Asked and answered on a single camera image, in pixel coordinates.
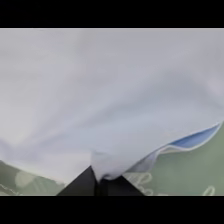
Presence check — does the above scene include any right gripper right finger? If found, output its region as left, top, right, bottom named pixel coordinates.
left=98, top=174, right=146, bottom=197

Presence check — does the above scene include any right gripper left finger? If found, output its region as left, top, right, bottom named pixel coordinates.
left=55, top=165, right=99, bottom=197

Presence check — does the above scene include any light blue shirt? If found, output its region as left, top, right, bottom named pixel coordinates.
left=0, top=28, right=224, bottom=186

